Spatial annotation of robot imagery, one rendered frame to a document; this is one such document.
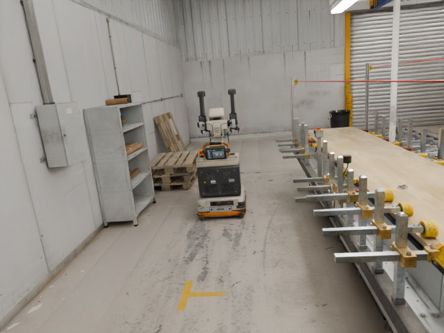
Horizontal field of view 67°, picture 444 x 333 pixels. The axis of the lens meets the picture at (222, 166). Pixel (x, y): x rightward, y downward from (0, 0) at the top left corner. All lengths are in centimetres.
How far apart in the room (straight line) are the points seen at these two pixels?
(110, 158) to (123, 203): 59
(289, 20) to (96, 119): 731
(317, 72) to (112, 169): 744
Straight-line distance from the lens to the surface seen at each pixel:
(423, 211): 223
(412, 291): 201
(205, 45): 1041
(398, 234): 159
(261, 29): 1041
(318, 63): 1046
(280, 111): 1035
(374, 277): 191
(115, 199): 451
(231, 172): 421
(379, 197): 178
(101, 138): 436
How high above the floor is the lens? 170
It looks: 14 degrees down
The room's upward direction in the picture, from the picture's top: 5 degrees counter-clockwise
